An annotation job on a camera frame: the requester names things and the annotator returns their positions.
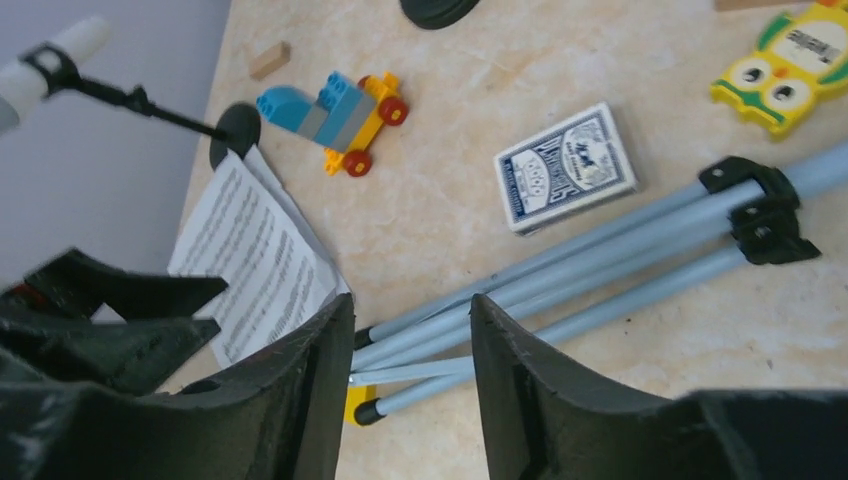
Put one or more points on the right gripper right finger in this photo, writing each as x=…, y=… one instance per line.
x=546, y=416

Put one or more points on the blue playing card deck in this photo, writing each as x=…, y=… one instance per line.
x=575, y=165

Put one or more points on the blue microphone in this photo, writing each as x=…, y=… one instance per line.
x=436, y=14

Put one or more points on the light blue music stand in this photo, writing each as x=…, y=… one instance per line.
x=753, y=203

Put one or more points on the blue toy train block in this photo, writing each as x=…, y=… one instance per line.
x=345, y=117

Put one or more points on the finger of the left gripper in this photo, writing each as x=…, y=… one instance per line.
x=75, y=285
x=131, y=358

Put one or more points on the sheet music page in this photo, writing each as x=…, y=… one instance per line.
x=262, y=171
x=239, y=232

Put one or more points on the yellow owl toy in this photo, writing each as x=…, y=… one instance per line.
x=798, y=62

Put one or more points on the yellow wooden block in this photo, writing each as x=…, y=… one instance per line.
x=360, y=405

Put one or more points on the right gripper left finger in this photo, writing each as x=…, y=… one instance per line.
x=277, y=414

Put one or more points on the light wooden block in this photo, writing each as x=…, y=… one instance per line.
x=262, y=64

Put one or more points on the white microphone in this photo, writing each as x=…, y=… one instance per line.
x=52, y=67

